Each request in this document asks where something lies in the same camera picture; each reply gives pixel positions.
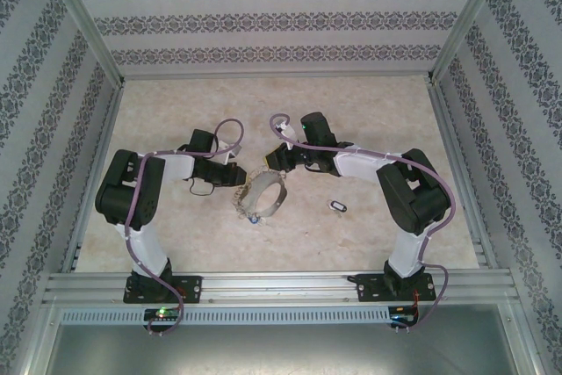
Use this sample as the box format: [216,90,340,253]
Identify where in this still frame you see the aluminium frame side rail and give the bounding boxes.
[428,80,500,270]
[61,84,126,273]

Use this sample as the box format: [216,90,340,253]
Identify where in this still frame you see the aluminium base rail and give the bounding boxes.
[41,267,515,306]

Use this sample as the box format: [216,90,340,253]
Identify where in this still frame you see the slotted grey cable duct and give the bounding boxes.
[61,306,392,327]

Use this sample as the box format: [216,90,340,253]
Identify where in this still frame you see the grey sheet metal panel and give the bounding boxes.
[41,304,544,375]

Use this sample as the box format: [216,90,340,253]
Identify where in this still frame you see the aluminium frame cross bar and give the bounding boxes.
[120,68,436,82]

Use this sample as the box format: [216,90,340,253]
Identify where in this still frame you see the large metal band keyring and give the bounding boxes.
[243,171,290,218]

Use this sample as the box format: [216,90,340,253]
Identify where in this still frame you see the purple cable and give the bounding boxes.
[124,118,246,335]
[268,113,456,332]

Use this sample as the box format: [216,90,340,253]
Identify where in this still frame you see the small circuit board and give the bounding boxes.
[388,309,419,327]
[143,306,182,322]

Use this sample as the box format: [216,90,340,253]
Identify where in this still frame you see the thin black cable loop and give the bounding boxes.
[187,176,217,198]

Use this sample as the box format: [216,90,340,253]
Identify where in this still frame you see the aluminium frame post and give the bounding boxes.
[428,0,515,86]
[39,0,128,89]

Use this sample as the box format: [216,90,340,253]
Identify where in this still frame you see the black mounting plate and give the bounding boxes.
[356,272,441,304]
[123,276,204,305]

